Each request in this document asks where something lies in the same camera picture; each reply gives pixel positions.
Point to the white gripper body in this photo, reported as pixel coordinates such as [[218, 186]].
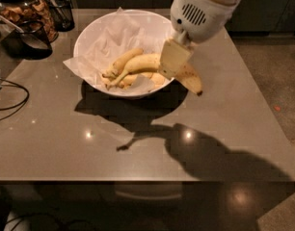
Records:
[[201, 18]]

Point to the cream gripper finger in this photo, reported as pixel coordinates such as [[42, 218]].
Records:
[[173, 56]]

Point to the large yellow banana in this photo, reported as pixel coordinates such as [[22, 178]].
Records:
[[187, 76]]

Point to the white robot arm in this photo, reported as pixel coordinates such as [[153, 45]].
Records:
[[193, 21]]

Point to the lower yellow banana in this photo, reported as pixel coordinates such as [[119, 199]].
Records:
[[157, 79]]

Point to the white bowl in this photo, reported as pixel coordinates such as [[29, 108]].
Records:
[[96, 26]]

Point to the small yellow banana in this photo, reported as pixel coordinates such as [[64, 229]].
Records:
[[116, 67]]

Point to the white paper liner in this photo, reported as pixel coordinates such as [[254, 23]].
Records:
[[112, 36]]

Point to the black mesh pen holder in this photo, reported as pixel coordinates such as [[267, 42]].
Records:
[[62, 15]]

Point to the black mesh cup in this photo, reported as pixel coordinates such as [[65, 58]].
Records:
[[31, 43]]

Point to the glass snack jar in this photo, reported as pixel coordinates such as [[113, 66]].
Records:
[[19, 11]]

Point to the metal spoon handle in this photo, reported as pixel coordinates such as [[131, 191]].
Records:
[[9, 23]]

